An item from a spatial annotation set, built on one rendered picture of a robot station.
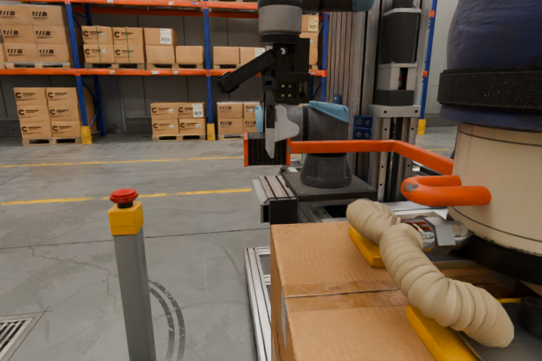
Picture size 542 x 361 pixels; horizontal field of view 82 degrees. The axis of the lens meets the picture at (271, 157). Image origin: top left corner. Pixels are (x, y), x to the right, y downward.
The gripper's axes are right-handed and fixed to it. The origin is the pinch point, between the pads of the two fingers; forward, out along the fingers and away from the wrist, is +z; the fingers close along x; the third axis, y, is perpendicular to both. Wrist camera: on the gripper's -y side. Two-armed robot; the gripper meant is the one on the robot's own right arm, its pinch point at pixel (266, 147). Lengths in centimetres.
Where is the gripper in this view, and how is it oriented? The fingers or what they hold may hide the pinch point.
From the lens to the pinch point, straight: 59.6
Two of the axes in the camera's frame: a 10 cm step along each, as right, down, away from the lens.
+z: -0.2, 9.7, 2.4
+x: -0.8, -2.4, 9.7
